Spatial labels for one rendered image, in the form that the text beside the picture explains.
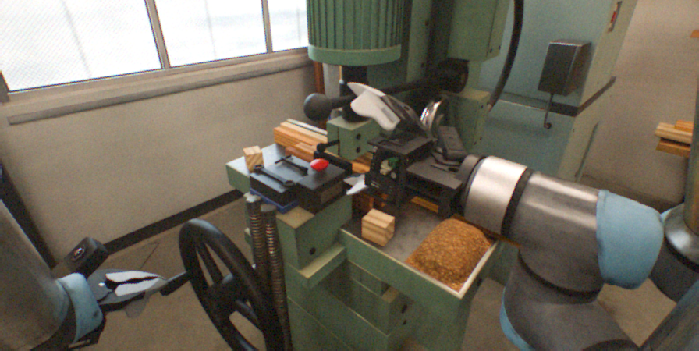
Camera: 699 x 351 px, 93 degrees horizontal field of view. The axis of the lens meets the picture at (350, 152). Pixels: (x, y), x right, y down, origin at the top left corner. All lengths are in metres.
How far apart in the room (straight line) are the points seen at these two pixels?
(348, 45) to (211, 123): 1.56
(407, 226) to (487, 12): 0.42
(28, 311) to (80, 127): 1.53
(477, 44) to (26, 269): 0.70
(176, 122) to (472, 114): 1.59
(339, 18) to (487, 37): 0.29
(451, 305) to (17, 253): 0.48
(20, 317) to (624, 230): 0.50
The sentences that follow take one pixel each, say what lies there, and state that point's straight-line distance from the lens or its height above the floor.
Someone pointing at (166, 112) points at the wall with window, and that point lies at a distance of 1.97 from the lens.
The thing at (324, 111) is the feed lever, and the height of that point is 1.15.
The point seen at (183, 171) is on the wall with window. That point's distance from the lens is 2.11.
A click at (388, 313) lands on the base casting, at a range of 0.65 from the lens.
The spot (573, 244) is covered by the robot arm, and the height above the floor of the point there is 1.09.
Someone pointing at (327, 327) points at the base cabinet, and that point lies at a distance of 0.86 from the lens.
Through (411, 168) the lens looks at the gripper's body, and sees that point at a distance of 0.37.
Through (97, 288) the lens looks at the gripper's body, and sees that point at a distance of 0.67.
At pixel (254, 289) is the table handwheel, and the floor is 0.91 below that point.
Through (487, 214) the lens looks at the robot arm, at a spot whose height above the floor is 1.09.
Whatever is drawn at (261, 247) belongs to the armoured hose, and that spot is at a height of 0.88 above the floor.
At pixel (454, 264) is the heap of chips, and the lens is 0.54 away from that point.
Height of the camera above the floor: 1.29
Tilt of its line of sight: 27 degrees down
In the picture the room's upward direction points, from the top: straight up
